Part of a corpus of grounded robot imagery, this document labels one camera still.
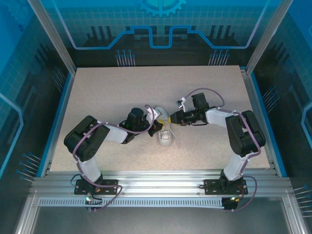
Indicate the aluminium side rail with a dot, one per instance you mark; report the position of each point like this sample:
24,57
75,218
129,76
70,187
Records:
249,83

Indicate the white sneaker shoe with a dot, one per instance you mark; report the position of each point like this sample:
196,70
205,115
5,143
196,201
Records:
164,141

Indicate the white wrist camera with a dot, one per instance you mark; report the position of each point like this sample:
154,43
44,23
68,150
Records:
181,102
150,114

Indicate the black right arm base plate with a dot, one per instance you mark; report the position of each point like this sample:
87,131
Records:
212,186

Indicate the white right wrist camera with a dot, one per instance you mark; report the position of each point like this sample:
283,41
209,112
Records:
181,102

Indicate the aluminium mounting rail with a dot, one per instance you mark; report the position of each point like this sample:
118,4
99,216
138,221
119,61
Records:
158,181

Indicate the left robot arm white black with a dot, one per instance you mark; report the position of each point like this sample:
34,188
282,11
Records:
85,139

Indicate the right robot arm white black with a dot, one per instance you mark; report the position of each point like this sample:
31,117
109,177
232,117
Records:
243,134

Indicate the aluminium frame post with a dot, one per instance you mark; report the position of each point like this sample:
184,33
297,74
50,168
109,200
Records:
267,36
53,36

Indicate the white shoelace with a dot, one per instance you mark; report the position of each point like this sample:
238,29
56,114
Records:
174,136

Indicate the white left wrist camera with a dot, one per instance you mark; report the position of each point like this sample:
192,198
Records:
150,114

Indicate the grey metal panel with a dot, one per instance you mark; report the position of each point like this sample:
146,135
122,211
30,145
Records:
158,221

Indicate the blue table edge trim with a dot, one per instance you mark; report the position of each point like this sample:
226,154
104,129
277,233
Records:
264,114
57,117

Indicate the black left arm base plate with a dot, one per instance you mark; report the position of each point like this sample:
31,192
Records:
109,186

